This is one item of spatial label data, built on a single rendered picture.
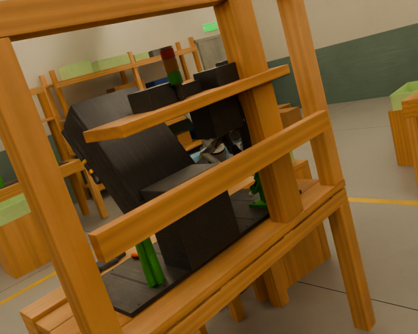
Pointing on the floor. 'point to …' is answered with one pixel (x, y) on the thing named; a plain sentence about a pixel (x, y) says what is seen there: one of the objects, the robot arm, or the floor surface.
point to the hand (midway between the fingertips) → (206, 154)
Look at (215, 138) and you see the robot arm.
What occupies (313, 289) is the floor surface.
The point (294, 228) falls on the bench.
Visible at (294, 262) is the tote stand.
